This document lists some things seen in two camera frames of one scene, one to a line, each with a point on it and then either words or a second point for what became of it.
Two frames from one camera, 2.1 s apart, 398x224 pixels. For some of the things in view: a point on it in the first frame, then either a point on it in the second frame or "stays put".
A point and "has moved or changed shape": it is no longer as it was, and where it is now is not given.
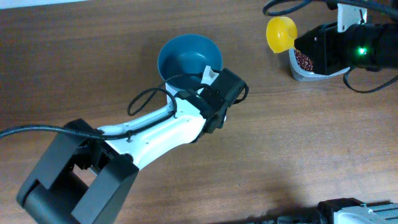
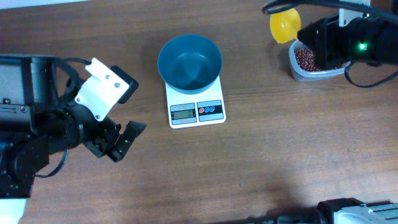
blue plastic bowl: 186,54 stays put
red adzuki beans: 303,61 stays put
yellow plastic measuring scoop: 281,33 has moved or changed shape
